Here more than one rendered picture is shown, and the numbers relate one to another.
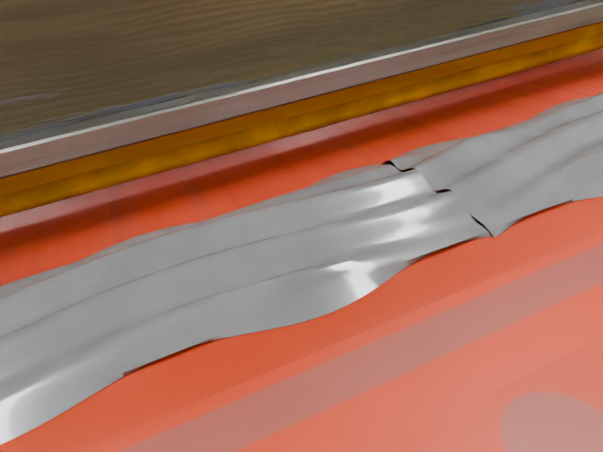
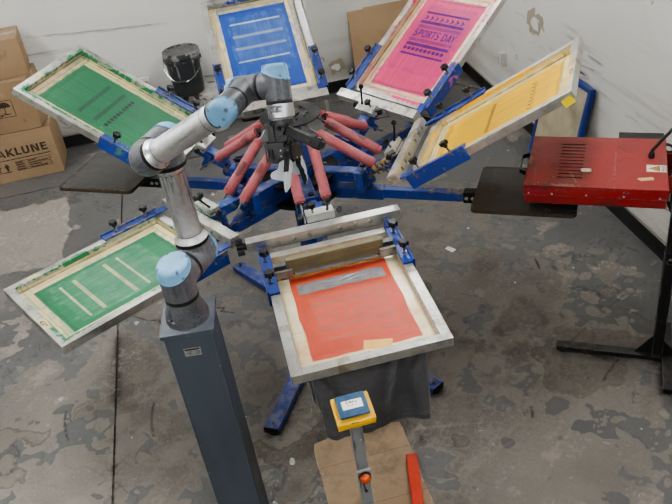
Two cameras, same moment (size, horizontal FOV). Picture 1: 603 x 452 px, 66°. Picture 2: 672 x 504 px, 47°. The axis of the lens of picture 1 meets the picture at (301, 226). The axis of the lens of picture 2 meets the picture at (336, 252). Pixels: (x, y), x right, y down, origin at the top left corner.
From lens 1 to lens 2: 2.96 m
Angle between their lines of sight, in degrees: 9
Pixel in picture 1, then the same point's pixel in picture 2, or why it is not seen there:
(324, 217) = (330, 281)
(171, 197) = (316, 276)
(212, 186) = (321, 275)
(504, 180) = (347, 279)
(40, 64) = (307, 264)
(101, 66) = (312, 264)
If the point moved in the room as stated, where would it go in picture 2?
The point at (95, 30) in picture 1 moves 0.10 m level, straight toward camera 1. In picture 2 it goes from (312, 262) to (317, 275)
